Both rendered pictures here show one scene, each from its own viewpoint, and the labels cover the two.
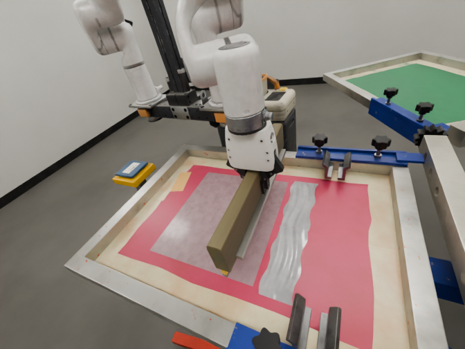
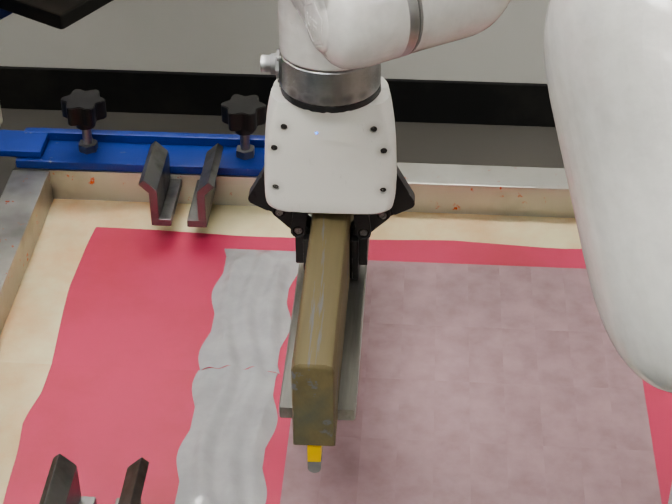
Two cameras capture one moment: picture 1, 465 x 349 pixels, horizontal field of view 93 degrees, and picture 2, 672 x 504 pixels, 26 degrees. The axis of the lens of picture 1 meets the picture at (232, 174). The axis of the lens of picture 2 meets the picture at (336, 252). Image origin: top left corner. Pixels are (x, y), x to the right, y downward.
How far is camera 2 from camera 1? 1.37 m
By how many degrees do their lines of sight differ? 101
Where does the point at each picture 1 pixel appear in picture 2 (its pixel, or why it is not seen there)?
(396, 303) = (33, 282)
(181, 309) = (426, 175)
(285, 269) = (246, 285)
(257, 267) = not seen: hidden behind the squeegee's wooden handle
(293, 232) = (236, 357)
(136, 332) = not seen: outside the picture
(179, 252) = (533, 279)
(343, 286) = (124, 288)
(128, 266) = not seen: hidden behind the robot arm
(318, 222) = (168, 396)
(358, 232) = (66, 387)
